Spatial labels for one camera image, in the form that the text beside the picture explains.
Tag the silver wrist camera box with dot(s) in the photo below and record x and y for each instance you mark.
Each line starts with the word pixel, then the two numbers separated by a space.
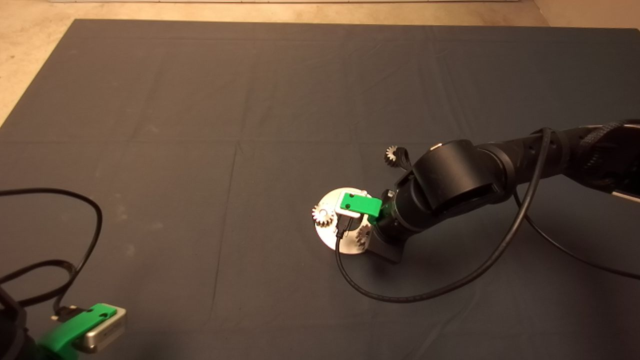
pixel 345 212
pixel 107 330

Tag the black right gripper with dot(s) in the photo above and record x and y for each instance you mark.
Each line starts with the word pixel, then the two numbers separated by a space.
pixel 387 245

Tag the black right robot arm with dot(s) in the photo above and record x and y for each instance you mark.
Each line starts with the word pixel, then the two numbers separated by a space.
pixel 460 175

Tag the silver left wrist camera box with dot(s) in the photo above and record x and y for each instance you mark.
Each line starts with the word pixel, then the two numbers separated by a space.
pixel 107 330

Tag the dark grey table cloth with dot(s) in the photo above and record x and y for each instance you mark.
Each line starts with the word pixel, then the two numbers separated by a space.
pixel 200 100

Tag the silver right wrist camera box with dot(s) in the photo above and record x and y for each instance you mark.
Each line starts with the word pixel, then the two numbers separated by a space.
pixel 345 212

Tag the green right camera mount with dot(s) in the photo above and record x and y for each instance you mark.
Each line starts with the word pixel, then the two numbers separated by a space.
pixel 360 204

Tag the small steel planetary gear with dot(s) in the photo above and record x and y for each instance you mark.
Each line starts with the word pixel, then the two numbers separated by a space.
pixel 391 155
pixel 363 237
pixel 323 215

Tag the green left camera mount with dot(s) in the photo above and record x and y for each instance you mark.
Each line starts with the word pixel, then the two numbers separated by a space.
pixel 70 330

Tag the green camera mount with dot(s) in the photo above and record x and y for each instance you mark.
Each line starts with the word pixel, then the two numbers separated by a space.
pixel 70 330
pixel 360 204

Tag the round metal carrier plate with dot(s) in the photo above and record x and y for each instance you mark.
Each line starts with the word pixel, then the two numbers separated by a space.
pixel 327 235

